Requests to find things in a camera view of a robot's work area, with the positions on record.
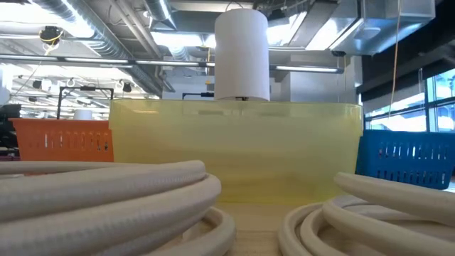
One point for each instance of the yellow translucent plastic bin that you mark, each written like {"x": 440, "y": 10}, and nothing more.
{"x": 234, "y": 149}

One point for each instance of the white shade wooden table lamp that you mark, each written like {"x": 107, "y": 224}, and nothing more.
{"x": 241, "y": 53}

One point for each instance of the small white lamp shade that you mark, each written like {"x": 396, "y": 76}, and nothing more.
{"x": 82, "y": 114}

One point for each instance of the orange slotted plastic basket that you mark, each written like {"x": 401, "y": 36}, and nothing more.
{"x": 64, "y": 128}

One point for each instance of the blue slotted plastic basket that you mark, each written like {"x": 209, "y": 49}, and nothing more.
{"x": 405, "y": 142}

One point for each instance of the black metal stand frame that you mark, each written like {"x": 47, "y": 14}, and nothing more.
{"x": 87, "y": 88}

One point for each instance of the round silver ventilation duct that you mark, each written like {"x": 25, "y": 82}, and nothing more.
{"x": 106, "y": 39}

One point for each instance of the square silver ventilation duct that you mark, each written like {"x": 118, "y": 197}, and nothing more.
{"x": 384, "y": 25}

